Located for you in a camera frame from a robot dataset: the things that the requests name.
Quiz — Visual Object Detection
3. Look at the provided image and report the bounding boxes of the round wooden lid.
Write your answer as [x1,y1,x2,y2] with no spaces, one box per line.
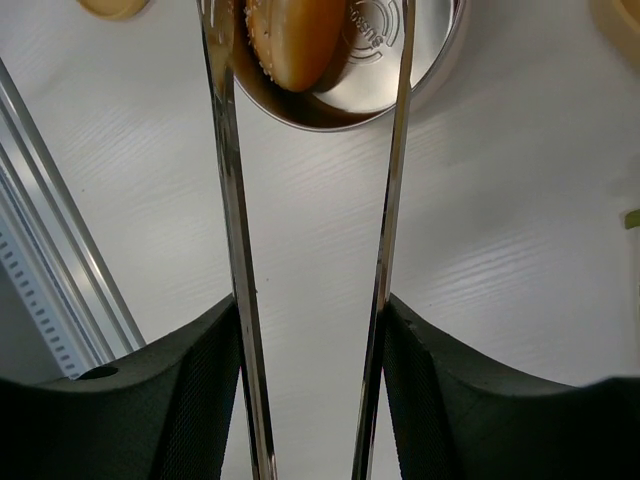
[77,0,151,21]

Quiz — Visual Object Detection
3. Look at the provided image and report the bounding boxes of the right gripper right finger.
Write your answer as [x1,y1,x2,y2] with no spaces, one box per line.
[384,296,639,479]

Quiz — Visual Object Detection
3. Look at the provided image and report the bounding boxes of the sesame bread bun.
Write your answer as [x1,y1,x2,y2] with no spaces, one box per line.
[244,0,346,93]

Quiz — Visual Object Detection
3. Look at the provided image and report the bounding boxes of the round steel bowl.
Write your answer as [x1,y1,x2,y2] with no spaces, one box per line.
[234,0,472,132]

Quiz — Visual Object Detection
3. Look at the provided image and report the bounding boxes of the metal food tongs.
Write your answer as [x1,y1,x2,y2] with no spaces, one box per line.
[196,1,416,479]

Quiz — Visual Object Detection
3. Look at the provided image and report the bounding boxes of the bamboo mat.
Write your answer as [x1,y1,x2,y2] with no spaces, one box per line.
[623,209,640,230]

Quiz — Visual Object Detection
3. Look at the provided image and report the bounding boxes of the orange oval lunch box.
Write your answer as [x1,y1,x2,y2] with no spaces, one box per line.
[589,0,639,73]

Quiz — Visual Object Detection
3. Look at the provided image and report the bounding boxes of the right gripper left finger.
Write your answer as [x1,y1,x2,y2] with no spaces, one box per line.
[1,296,241,479]

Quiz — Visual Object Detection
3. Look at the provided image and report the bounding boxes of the aluminium rail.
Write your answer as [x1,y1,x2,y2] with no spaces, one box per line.
[1,68,146,377]

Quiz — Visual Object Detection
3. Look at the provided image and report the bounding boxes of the perforated cable tray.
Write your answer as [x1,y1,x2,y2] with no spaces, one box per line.
[0,219,84,381]

